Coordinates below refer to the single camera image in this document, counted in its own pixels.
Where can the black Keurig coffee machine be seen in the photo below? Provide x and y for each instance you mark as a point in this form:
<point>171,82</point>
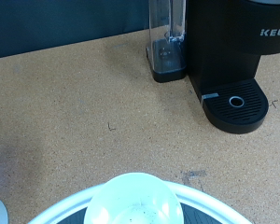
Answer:
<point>221,46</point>

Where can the clear water reservoir black lid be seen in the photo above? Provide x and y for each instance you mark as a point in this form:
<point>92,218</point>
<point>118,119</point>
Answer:
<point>168,59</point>

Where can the black drip tray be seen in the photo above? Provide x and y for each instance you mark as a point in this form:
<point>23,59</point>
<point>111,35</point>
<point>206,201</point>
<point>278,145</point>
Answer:
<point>239,109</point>

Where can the white two-tier turntable shelf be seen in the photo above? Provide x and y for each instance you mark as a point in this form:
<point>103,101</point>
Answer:
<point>202,202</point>

